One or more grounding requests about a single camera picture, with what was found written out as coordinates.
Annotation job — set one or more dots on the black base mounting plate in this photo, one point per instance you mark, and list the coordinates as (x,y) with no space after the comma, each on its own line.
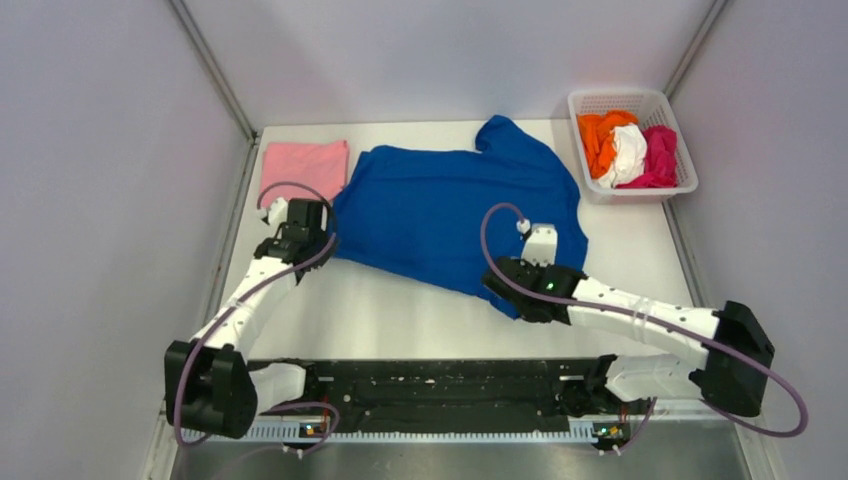
(475,396)

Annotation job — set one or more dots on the right corner metal post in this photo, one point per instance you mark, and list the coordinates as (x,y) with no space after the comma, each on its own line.
(712,16)

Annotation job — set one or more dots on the blue t shirt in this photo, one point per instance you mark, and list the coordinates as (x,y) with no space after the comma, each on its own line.
(417,213)

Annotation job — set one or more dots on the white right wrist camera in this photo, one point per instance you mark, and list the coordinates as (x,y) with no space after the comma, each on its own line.
(540,243)

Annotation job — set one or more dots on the white slotted cable duct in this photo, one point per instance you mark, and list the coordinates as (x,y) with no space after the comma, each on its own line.
(293,432)

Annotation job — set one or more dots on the white plastic basket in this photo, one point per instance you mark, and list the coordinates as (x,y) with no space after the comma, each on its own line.
(652,108)

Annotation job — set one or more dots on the magenta t shirt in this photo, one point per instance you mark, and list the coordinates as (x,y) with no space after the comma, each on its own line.
(660,164)

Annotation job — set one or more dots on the left corner metal post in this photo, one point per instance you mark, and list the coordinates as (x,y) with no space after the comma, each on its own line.
(211,67)

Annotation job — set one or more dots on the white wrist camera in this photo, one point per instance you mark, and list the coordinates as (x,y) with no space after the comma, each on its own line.
(540,243)
(276,213)

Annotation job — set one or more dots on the folded pink t shirt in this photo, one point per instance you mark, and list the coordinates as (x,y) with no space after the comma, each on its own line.
(323,167)

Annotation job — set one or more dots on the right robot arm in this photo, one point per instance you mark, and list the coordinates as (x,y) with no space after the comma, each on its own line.
(715,355)

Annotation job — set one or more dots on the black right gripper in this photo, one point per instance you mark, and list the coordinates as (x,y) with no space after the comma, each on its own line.
(544,269)

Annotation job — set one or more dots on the orange t shirt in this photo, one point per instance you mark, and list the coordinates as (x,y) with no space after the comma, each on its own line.
(596,133)

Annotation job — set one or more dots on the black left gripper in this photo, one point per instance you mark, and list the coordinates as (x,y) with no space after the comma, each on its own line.
(326,237)

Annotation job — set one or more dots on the white t shirt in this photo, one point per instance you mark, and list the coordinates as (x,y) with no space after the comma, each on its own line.
(622,156)

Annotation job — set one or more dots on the corner metal post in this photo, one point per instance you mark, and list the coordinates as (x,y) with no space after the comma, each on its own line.
(211,67)
(712,16)

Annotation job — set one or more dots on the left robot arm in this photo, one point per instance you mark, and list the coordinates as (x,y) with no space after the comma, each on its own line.
(209,386)

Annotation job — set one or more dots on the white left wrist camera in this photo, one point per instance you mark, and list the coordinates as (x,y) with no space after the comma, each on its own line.
(276,213)

